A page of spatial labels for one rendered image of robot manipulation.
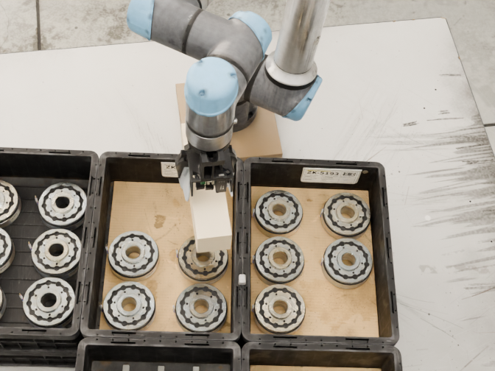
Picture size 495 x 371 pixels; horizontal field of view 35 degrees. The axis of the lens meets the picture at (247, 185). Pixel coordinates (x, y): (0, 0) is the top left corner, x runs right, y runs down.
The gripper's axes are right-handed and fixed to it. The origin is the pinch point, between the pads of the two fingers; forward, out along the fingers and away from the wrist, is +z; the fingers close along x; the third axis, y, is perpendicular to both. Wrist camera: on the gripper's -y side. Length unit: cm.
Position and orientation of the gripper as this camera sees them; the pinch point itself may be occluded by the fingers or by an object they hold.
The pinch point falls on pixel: (205, 182)
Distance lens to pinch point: 144.1
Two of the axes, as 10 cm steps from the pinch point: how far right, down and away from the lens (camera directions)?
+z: -0.6, 4.8, 8.8
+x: 9.9, -1.1, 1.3
